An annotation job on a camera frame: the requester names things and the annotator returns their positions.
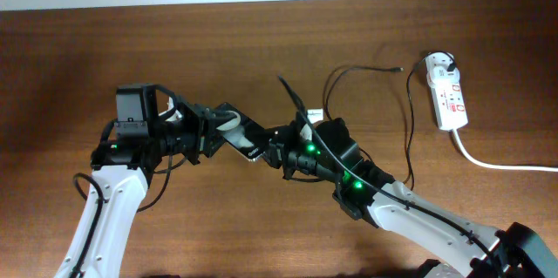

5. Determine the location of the black Galaxy smartphone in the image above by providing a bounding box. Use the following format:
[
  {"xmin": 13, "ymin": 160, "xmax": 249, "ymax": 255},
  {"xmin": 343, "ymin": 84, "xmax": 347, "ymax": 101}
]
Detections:
[{"xmin": 217, "ymin": 103, "xmax": 264, "ymax": 162}]

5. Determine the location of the black charging cable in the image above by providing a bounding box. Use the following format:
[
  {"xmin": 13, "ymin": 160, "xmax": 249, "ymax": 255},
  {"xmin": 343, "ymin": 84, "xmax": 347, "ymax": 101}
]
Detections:
[{"xmin": 323, "ymin": 56, "xmax": 459, "ymax": 191}]

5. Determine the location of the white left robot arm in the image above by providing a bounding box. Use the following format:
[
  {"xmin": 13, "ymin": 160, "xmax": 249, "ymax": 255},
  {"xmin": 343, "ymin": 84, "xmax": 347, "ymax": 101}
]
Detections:
[{"xmin": 57, "ymin": 84, "xmax": 240, "ymax": 277}]

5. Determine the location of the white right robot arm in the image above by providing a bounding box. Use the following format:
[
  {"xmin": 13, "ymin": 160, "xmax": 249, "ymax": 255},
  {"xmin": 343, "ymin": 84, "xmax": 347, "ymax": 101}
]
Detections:
[{"xmin": 264, "ymin": 119, "xmax": 557, "ymax": 277}]

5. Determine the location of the white power strip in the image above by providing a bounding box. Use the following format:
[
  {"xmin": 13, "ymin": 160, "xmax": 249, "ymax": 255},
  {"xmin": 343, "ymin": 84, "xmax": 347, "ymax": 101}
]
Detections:
[{"xmin": 425, "ymin": 51, "xmax": 468, "ymax": 132}]

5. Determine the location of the white power strip cord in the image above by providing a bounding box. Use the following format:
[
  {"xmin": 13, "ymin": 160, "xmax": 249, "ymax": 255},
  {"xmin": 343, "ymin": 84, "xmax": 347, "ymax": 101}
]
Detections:
[{"xmin": 450, "ymin": 128, "xmax": 558, "ymax": 173}]

